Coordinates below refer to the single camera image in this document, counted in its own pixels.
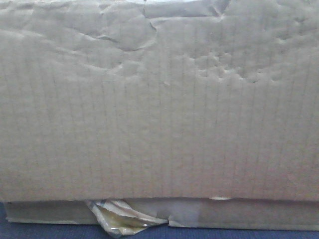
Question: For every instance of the large brown cardboard box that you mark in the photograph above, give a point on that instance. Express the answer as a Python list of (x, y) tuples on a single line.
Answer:
[(201, 112)]

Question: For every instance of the crumpled clear packing tape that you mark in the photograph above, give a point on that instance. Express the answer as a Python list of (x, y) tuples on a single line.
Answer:
[(119, 219)]

